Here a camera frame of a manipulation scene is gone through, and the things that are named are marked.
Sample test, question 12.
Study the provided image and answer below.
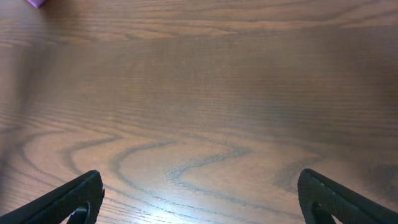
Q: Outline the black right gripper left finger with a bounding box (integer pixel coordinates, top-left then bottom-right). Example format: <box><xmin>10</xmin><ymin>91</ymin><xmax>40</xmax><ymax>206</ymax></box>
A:
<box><xmin>1</xmin><ymin>170</ymin><xmax>104</xmax><ymax>224</ymax></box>

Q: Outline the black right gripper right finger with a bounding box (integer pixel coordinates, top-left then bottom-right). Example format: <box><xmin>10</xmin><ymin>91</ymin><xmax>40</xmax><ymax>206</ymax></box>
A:
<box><xmin>297</xmin><ymin>169</ymin><xmax>397</xmax><ymax>224</ymax></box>

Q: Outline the purple microfiber cloth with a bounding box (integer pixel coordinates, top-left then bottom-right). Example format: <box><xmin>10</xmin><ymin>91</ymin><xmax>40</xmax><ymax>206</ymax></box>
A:
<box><xmin>27</xmin><ymin>0</ymin><xmax>47</xmax><ymax>8</ymax></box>

